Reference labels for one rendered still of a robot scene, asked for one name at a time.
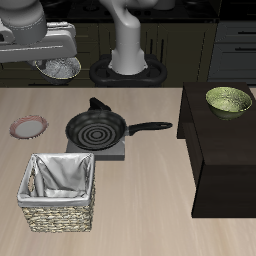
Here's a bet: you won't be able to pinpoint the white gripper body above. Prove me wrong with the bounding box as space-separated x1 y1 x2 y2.
0 21 79 65

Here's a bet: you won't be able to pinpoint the black bowl with grey inside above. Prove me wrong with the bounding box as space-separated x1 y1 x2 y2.
34 56 83 85

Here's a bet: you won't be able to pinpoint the white plate with pink rim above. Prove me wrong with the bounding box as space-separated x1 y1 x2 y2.
8 114 50 141

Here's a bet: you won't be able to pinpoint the dark grey stove plate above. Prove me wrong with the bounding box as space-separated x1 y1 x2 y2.
65 132 127 162

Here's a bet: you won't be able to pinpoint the green speckled bowl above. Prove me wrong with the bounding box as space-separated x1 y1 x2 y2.
204 86 254 121

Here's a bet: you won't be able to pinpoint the black frying pan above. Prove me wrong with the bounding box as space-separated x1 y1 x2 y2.
64 109 174 152

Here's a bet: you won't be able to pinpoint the dark kitchen cupboards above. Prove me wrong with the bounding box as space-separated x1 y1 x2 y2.
0 0 256 89

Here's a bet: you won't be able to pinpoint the wicker basket with white lining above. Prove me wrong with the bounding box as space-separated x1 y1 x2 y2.
16 152 97 234

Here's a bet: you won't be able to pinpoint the grey drawer unit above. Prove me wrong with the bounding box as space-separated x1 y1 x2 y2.
207 19 256 84

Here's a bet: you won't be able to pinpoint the dark wooden cabinet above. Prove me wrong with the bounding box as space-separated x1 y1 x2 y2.
176 81 256 220

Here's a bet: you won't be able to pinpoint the flat black base plate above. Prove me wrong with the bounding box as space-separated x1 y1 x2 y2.
88 54 169 89

